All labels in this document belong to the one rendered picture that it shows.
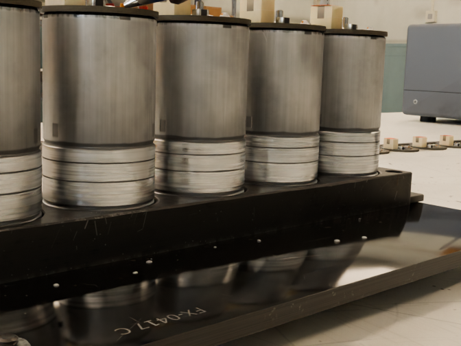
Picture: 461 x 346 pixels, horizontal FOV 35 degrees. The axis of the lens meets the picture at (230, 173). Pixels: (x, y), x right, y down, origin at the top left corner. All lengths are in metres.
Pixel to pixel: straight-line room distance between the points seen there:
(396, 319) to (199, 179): 0.05
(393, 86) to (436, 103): 5.25
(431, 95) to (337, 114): 0.53
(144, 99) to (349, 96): 0.07
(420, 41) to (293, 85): 0.56
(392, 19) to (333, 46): 5.84
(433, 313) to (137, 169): 0.07
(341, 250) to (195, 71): 0.05
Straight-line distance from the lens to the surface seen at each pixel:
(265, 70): 0.19
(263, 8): 0.19
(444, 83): 0.73
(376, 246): 0.17
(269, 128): 0.19
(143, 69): 0.15
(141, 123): 0.15
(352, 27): 0.21
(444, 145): 0.51
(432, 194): 0.32
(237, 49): 0.17
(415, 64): 0.75
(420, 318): 0.16
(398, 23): 6.00
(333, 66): 0.21
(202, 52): 0.17
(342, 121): 0.21
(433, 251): 0.17
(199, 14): 0.17
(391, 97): 5.99
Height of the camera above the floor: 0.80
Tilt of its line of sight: 9 degrees down
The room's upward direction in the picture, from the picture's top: 2 degrees clockwise
